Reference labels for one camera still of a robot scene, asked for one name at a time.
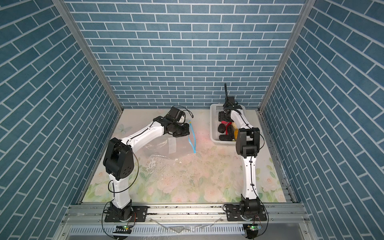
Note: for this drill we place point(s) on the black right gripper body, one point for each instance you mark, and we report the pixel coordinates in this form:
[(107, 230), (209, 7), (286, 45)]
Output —
[(223, 116)]

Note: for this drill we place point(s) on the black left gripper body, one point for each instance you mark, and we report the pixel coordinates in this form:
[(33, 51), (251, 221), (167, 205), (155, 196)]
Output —
[(176, 129)]

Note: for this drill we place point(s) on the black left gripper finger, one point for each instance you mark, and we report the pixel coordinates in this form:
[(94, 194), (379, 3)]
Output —
[(184, 133), (185, 127)]

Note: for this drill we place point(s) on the clear zip top bag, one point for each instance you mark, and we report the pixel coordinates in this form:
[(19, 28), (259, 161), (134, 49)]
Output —
[(153, 142)]

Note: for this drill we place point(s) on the small black food ball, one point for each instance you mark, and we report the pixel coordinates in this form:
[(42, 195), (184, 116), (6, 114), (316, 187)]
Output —
[(221, 128)]

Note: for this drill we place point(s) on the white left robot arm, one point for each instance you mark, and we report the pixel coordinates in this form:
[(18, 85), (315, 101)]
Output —
[(121, 154)]

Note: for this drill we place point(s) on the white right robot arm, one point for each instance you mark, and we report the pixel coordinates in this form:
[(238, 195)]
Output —
[(247, 147)]

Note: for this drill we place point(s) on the long black food piece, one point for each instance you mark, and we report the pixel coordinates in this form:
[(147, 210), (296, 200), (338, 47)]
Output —
[(230, 130)]

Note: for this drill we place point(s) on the yellow food ball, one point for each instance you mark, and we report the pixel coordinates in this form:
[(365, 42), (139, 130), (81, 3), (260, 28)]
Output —
[(236, 133)]

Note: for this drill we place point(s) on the red chili pepper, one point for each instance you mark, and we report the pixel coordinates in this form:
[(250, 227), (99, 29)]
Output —
[(226, 125)]

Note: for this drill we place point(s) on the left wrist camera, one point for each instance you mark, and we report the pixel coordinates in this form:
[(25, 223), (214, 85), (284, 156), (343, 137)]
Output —
[(176, 115)]

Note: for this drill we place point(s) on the aluminium mounting rail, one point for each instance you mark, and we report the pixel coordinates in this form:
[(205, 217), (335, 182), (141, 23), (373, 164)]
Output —
[(172, 221)]

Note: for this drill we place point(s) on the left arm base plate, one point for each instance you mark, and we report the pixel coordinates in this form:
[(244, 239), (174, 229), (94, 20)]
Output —
[(128, 214)]

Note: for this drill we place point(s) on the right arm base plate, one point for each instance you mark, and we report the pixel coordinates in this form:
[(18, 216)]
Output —
[(235, 213)]

